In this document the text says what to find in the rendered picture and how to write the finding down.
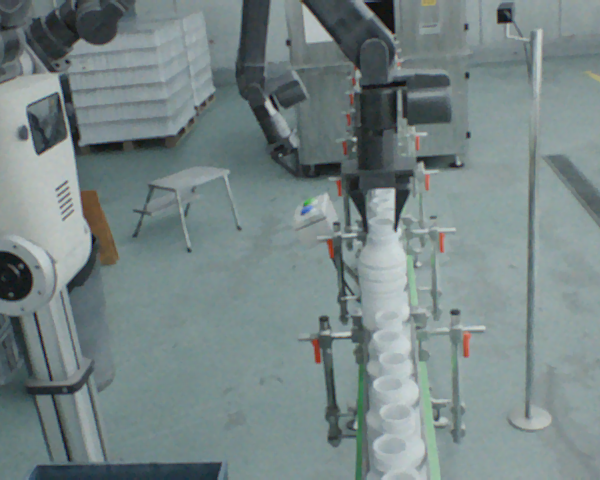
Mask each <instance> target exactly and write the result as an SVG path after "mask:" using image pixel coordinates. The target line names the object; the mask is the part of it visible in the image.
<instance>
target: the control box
mask: <svg viewBox="0 0 600 480"><path fill-rule="evenodd" d="M310 205H312V206H313V207H314V208H313V209H312V210H311V211H309V212H305V213H301V210H302V209H303V208H304V207H306V206H310ZM337 220H338V216H337V213H336V211H335V209H334V207H333V205H332V203H331V201H330V199H329V195H328V193H323V194H320V195H318V196H316V198H315V201H314V202H313V203H311V204H309V205H303V203H301V204H298V205H297V208H296V212H295V216H294V219H293V223H292V226H293V228H294V229H295V232H296V235H297V237H298V239H299V240H300V242H301V244H302V246H303V249H304V250H308V249H310V248H313V246H315V245H317V244H320V243H322V242H327V241H317V236H328V235H332V233H333V224H332V223H333V222H335V221H337ZM343 261H344V260H343ZM344 270H345V271H346V272H347V274H348V275H349V276H350V277H351V278H352V279H353V282H354V283H355V284H357V285H358V286H359V287H360V284H359V277H358V276H357V274H355V273H354V272H353V271H352V270H351V269H350V268H349V266H348V265H347V264H346V262H345V261H344ZM345 286H346V288H347V289H348V291H349V292H350V293H351V295H352V296H355V294H354V293H353V292H352V290H351V289H350V287H349V286H348V284H347V283H346V281H345Z"/></svg>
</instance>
